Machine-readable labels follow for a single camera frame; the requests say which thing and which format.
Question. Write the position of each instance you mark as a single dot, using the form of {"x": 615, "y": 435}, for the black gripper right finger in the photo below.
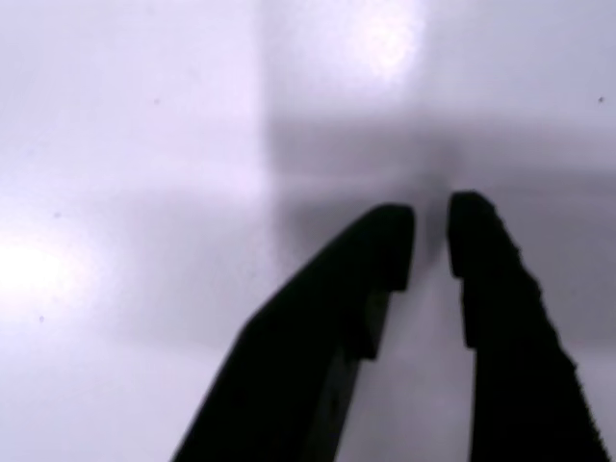
{"x": 510, "y": 346}

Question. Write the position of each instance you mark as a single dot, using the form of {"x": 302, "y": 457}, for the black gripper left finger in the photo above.
{"x": 298, "y": 366}

